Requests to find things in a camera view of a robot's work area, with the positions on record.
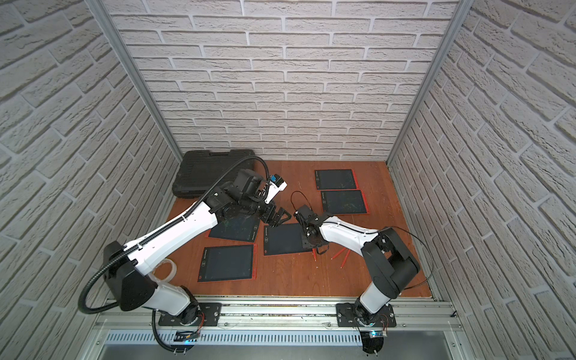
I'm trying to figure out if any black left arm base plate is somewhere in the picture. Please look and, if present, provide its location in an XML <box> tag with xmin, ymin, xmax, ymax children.
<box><xmin>158</xmin><ymin>301</ymin><xmax>222</xmax><ymax>327</ymax></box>

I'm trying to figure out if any black plastic tool case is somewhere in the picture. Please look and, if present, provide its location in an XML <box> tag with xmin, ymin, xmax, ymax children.
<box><xmin>172</xmin><ymin>149</ymin><xmax>255</xmax><ymax>199</ymax></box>

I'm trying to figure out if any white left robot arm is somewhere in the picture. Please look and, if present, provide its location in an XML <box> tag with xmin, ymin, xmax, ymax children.
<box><xmin>104</xmin><ymin>169</ymin><xmax>290</xmax><ymax>322</ymax></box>

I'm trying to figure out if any aluminium front rail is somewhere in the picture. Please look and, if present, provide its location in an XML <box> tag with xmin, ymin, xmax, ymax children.
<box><xmin>94</xmin><ymin>294</ymin><xmax>464</xmax><ymax>334</ymax></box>

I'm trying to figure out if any aluminium corner post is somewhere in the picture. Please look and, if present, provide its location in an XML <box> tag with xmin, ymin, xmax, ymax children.
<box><xmin>385</xmin><ymin>0</ymin><xmax>474</xmax><ymax>165</ymax></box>
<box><xmin>86</xmin><ymin>0</ymin><xmax>183</xmax><ymax>163</ymax></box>

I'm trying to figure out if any left aluminium corner post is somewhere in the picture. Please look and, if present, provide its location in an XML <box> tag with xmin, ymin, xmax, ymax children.
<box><xmin>86</xmin><ymin>0</ymin><xmax>183</xmax><ymax>163</ymax></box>

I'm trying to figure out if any right aluminium corner post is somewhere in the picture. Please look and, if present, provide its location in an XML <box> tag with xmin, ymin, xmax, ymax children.
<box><xmin>385</xmin><ymin>0</ymin><xmax>474</xmax><ymax>165</ymax></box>

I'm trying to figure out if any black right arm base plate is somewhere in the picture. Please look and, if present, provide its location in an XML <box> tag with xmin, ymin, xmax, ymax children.
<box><xmin>335</xmin><ymin>302</ymin><xmax>397</xmax><ymax>329</ymax></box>

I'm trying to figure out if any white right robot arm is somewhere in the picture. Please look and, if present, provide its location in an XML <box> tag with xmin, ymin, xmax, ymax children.
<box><xmin>295</xmin><ymin>205</ymin><xmax>421</xmax><ymax>317</ymax></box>

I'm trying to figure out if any red tablet with green scribbles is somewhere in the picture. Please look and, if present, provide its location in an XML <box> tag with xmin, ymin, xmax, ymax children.
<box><xmin>320</xmin><ymin>190</ymin><xmax>369</xmax><ymax>215</ymax></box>

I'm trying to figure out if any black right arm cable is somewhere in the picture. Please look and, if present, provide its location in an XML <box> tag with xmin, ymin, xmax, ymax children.
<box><xmin>395</xmin><ymin>226</ymin><xmax>434</xmax><ymax>289</ymax></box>

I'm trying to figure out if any white perforated cable duct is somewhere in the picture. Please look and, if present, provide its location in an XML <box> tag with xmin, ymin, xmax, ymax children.
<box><xmin>104</xmin><ymin>330</ymin><xmax>362</xmax><ymax>347</ymax></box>

